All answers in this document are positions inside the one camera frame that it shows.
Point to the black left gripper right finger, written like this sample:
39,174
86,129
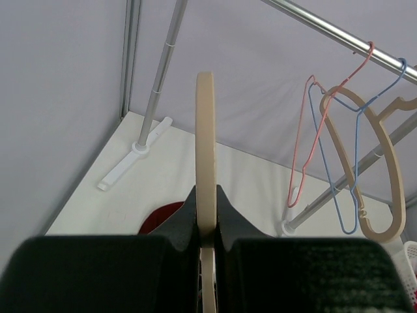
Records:
256,272

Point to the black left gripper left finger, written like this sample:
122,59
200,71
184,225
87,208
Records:
155,272

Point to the dark maroon t shirt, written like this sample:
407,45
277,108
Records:
159,216

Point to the beige wooden hanger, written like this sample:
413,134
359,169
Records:
396,181

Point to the silver clothes rack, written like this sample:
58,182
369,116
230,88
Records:
148,135

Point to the white perforated plastic basket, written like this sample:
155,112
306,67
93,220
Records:
405,264

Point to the aluminium corner frame post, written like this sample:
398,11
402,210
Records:
131,30

